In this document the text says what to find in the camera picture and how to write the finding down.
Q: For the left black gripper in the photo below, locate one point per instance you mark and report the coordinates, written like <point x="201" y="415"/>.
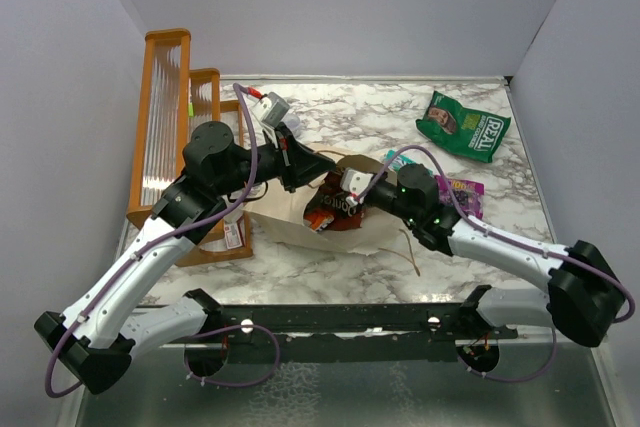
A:
<point x="298" y="164"/>

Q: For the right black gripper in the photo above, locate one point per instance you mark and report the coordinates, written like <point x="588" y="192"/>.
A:
<point x="366" y="201"/>

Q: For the teal snack packet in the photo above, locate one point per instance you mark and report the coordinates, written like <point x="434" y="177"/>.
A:
<point x="396" y="161"/>

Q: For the red snack packet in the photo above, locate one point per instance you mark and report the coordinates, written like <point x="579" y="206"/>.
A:
<point x="330" y="197"/>

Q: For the beige paper bag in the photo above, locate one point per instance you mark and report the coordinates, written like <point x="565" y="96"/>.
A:
<point x="280" y="214"/>

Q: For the magenta snack packet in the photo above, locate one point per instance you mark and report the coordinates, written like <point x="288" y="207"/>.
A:
<point x="469" y="194"/>

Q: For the green crisps bag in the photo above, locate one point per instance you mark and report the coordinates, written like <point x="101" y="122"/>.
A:
<point x="461" y="131"/>

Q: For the orange snack packet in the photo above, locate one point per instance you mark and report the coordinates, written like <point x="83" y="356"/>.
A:
<point x="318" y="219"/>

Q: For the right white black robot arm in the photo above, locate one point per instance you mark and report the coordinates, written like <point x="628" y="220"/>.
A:
<point x="571" y="288"/>

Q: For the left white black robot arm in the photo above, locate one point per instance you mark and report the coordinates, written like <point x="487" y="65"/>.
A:
<point x="96" y="338"/>

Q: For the small clear plastic cup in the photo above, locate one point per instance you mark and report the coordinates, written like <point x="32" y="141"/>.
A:
<point x="294" y="124"/>

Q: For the red white label card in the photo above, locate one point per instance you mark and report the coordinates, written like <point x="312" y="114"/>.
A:
<point x="234" y="236"/>

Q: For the wooden tiered display rack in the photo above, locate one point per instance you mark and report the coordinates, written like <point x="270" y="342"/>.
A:
<point x="174" y="100"/>

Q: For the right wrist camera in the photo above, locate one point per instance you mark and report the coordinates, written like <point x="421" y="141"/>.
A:
<point x="354" y="183"/>

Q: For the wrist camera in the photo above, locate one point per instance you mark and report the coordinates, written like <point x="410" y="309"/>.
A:
<point x="270" y="110"/>
<point x="354" y="183"/>

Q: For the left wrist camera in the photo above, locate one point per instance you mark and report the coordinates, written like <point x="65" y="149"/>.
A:
<point x="270" y="110"/>

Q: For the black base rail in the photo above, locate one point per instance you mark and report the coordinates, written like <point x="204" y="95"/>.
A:
<point x="247" y="334"/>

